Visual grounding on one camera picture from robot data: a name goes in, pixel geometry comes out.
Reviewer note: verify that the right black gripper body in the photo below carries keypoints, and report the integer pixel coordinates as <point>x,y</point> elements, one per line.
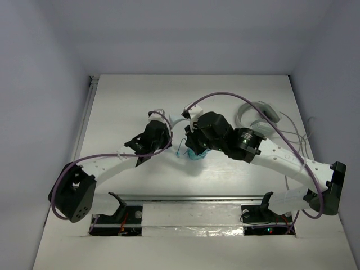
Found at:
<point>199,143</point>

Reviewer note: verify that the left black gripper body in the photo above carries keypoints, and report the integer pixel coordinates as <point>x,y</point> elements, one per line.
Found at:
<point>162,130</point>

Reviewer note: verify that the teal cat-ear headphones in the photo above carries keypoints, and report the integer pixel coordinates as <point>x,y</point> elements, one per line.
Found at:
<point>194,151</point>

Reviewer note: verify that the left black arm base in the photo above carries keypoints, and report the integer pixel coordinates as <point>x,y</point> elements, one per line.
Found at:
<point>129,224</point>

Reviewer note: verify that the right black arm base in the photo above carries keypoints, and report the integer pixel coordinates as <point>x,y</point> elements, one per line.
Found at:
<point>263,223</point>

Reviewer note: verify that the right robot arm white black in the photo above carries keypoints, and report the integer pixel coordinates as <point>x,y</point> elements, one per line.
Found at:
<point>321,184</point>

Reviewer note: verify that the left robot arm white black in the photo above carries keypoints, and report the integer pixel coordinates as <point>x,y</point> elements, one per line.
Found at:
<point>73,193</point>

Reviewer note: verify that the white grey headphones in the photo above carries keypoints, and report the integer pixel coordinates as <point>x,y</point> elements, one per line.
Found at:
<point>260,124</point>

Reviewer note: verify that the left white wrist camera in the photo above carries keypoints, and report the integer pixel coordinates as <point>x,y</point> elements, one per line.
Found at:
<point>156,114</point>

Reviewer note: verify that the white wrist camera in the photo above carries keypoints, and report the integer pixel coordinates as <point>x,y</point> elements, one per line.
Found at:
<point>156,114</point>
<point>192,113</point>

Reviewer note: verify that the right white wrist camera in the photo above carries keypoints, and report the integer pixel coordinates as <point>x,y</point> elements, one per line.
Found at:
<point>192,113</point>

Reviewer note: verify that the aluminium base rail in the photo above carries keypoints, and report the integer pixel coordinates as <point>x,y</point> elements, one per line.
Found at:
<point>188,198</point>

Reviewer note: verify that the aluminium side rail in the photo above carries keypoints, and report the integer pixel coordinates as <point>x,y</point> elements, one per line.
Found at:
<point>94,80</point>

